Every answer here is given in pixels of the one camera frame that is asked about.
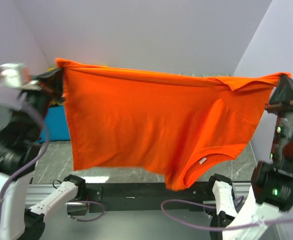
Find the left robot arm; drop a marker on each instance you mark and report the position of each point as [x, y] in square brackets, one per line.
[24, 138]

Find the orange t-shirt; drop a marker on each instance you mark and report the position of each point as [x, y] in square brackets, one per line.
[174, 125]

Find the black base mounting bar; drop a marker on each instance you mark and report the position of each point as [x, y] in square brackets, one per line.
[145, 197]

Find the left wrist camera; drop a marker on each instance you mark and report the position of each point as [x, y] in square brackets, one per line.
[14, 75]

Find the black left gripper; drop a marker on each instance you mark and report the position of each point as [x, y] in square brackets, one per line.
[50, 82]

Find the folded blue t-shirt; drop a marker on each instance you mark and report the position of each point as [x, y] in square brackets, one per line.
[56, 122]

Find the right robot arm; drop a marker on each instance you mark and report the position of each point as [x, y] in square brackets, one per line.
[270, 194]

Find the yellow plastic bin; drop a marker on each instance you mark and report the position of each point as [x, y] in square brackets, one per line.
[52, 68]

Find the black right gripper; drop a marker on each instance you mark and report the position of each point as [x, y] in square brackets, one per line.
[287, 93]

